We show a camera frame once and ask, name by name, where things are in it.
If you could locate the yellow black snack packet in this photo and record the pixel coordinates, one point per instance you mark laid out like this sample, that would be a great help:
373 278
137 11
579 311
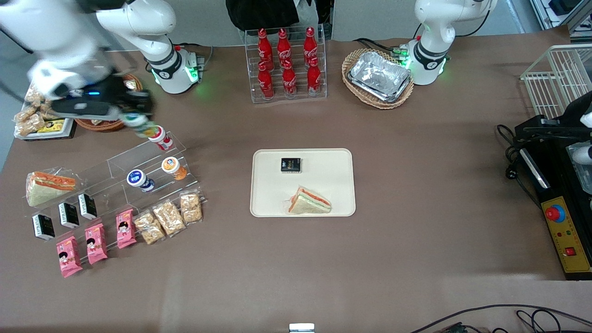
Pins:
51 126

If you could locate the black sealing machine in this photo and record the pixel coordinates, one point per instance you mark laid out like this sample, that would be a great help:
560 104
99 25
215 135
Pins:
555 185

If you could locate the cream plastic tray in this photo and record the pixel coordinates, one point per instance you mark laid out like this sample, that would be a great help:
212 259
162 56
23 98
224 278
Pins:
323 175

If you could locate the green circuit board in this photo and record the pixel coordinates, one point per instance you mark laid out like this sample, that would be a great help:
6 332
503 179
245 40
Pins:
451 329

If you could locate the large wicker basket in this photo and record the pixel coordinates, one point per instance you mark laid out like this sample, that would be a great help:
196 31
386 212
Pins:
384 104

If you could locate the clear-wrapped peanut brittle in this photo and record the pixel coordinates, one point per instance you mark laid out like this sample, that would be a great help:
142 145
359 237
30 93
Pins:
169 217
25 113
191 208
32 125
149 226
34 95

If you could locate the clear acrylic tiered display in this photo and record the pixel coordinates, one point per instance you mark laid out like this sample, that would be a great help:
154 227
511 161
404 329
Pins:
115 162

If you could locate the red cola bottle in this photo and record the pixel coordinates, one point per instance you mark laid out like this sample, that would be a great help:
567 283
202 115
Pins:
289 79
283 46
310 44
264 46
265 82
313 77

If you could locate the red gum bottle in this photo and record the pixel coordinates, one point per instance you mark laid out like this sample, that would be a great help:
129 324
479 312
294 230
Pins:
160 138

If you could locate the orange gum bottle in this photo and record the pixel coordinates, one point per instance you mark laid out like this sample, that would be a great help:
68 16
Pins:
174 168

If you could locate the wrapped triangle sandwich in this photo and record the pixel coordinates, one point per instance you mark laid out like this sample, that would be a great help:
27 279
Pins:
309 202
48 187

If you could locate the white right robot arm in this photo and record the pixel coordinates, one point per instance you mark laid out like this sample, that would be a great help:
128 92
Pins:
134 18

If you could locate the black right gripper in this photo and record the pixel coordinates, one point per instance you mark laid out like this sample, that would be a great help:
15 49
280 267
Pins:
125 96

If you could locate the white snack tray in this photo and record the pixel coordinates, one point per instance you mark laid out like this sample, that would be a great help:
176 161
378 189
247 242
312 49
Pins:
68 127

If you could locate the black jacket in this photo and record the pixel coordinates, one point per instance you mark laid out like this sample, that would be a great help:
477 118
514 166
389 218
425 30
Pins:
259 14

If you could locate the green gum bottle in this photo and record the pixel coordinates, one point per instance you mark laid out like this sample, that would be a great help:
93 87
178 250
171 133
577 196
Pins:
138 125

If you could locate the aluminium frame shelf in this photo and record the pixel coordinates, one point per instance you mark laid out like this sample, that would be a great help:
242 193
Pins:
578 18

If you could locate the small wicker basket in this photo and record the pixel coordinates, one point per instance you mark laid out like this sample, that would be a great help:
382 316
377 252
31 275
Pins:
99 125

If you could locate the small silver device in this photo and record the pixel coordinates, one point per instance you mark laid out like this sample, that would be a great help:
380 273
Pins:
301 328

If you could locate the pink snack packet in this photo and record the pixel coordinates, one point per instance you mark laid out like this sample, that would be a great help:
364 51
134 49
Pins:
96 243
125 228
69 256

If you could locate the aluminium foil tray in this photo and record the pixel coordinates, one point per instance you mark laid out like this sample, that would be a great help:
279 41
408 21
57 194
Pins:
379 74

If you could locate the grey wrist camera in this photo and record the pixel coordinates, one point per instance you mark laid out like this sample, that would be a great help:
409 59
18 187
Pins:
83 111

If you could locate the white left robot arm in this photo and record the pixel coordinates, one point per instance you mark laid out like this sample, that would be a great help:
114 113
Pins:
432 27

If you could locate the clear acrylic bottle rack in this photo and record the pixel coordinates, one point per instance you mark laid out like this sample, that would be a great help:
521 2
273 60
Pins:
298 69

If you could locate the clear plastic container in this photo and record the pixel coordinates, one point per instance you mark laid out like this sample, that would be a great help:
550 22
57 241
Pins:
583 180

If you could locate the blue gum bottle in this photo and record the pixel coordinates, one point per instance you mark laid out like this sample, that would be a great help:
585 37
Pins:
140 180

